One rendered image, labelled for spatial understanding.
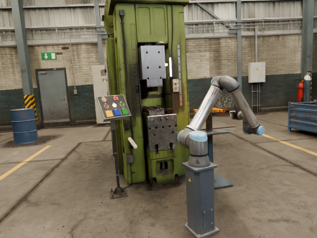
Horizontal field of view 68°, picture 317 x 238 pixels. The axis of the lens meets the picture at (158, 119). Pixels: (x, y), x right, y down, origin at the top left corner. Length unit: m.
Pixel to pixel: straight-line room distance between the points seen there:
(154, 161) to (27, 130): 4.58
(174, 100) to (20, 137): 4.82
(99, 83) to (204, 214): 6.85
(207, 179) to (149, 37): 1.92
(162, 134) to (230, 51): 7.12
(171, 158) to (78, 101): 6.56
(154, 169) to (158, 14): 1.96
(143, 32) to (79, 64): 6.23
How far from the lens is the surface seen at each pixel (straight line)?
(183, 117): 3.24
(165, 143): 2.99
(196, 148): 1.95
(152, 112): 2.94
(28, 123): 6.97
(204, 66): 9.30
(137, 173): 3.23
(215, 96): 2.20
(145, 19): 3.19
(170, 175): 3.14
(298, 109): 6.25
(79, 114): 9.22
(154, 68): 2.95
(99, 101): 2.66
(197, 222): 2.16
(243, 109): 2.27
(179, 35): 3.26
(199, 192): 2.03
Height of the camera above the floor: 1.27
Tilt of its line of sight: 8 degrees down
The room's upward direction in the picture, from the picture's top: 3 degrees counter-clockwise
